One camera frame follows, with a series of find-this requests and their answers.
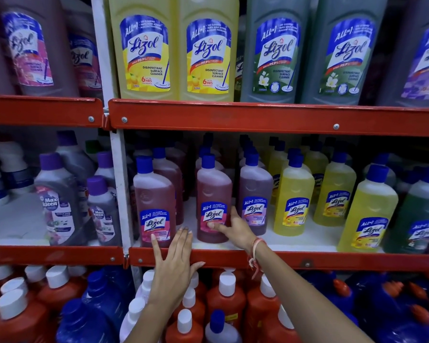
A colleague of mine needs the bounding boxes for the person's right hand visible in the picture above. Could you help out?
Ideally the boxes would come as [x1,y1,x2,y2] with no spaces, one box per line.
[207,206,262,252]

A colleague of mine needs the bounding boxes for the person's left hand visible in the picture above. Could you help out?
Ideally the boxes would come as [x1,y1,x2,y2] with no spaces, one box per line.
[150,226,206,308]

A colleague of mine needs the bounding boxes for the pink cleaner bottle blue cap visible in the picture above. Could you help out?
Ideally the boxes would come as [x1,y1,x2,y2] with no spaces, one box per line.
[196,154,234,244]

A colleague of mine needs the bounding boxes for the person's left forearm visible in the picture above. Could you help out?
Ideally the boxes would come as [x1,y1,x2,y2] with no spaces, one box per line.
[124,301,183,343]

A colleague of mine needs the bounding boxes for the person's right forearm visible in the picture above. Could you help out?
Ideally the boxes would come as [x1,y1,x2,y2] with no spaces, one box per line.
[252,241,375,343]

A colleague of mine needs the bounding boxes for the pale bottle white cap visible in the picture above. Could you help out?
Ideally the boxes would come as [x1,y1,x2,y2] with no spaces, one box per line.
[135,269,156,301]
[119,297,147,343]

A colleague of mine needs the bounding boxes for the rows of pink cleaner bottles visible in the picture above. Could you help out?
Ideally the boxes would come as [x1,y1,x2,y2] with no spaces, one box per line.
[127,133,236,248]

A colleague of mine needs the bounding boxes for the row of lavender cleaner bottles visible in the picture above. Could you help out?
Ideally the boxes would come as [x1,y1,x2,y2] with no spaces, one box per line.
[238,135,274,236]

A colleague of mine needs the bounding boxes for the grey bottle purple cap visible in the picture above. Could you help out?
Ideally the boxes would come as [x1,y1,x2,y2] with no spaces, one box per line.
[87,176,123,247]
[55,130,96,211]
[34,152,84,246]
[94,151,117,191]

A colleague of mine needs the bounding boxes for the pale bottle blue cap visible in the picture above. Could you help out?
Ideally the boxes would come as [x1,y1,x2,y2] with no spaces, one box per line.
[204,309,242,343]

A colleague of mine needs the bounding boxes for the group of yellow cleaner bottles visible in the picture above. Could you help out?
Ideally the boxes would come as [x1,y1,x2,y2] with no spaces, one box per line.
[265,136,399,253]

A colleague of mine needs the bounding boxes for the red metal shelf beam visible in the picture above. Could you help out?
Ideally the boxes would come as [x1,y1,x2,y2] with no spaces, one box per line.
[0,245,124,266]
[108,99,429,137]
[0,95,104,128]
[128,247,429,273]

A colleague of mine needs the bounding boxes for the large yellow cleaner bottle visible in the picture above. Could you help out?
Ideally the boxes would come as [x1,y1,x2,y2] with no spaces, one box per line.
[108,0,181,101]
[177,0,240,102]

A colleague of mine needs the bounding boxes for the large green cleaner bottle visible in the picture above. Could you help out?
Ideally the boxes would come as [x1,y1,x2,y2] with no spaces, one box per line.
[300,0,389,106]
[240,0,310,104]

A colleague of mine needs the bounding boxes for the group of orange white-capped bottles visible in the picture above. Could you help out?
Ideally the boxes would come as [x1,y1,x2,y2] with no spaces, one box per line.
[0,264,301,343]

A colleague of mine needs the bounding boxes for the large dark green bottle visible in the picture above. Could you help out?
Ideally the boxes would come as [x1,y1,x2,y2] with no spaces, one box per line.
[234,16,247,102]

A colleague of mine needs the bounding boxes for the large pink cleaner bottle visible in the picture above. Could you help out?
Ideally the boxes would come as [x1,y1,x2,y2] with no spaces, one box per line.
[0,0,80,97]
[65,10,103,101]

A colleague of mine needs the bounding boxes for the group of green cleaner bottles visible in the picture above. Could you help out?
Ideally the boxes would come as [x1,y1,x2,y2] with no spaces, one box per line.
[361,153,429,255]

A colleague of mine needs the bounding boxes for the group of blue orange-capped bottles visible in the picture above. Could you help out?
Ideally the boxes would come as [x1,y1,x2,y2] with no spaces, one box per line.
[303,271,429,343]

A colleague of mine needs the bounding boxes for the large purple cleaner bottle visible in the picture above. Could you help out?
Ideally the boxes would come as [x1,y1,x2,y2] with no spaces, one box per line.
[376,0,429,108]

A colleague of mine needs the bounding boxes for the red thread wrist bracelet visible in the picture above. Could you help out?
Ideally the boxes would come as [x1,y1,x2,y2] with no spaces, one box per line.
[248,237,267,280]

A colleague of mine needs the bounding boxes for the white shelf upright post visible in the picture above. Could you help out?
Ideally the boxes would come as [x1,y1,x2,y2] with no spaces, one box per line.
[90,0,143,282]

